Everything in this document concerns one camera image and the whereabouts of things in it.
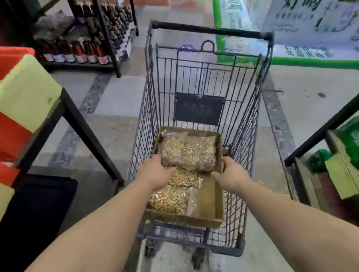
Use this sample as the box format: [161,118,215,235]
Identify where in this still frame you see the person's left hand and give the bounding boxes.
[132,152,179,193]

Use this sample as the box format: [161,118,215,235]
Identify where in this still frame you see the person's right hand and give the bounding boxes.
[208,153,255,199]

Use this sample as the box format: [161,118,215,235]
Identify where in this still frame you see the brown cardboard tray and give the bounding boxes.
[131,118,236,240]

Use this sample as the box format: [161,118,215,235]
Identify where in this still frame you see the person's right forearm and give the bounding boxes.
[232,164,359,272]

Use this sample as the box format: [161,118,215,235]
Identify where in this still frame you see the person's left forearm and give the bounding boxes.
[0,176,168,272]

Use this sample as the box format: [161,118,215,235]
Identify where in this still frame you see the clear bag of nuts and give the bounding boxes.
[177,132,222,177]
[166,165,205,191]
[145,179,208,222]
[157,130,193,170]

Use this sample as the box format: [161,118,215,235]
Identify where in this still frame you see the dark cart sign plate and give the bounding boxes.
[169,85,229,132]

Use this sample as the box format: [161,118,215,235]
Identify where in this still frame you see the yellow price card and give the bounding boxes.
[323,150,359,202]

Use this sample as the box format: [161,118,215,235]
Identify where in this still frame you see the brown cardboard display box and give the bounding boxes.
[288,126,359,258]

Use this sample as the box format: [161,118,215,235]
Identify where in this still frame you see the rows of brown glass bottles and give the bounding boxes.
[29,0,140,76]

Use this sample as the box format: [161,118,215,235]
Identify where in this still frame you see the black metal bottle rack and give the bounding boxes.
[20,0,146,91]

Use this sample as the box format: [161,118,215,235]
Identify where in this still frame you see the black floor mat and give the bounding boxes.
[0,166,92,272]

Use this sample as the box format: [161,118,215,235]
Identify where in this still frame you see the red and yellow cardboard box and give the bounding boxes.
[0,29,85,249]

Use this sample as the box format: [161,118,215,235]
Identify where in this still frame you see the black metal table frame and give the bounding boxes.
[2,80,127,209]

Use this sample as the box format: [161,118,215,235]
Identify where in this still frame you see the grey wire shopping cart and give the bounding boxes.
[105,2,308,272]

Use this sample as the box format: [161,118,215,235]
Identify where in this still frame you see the black metal stand frame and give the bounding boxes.
[275,87,359,202]

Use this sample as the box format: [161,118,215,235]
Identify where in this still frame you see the green metal display frame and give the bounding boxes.
[207,0,359,95]

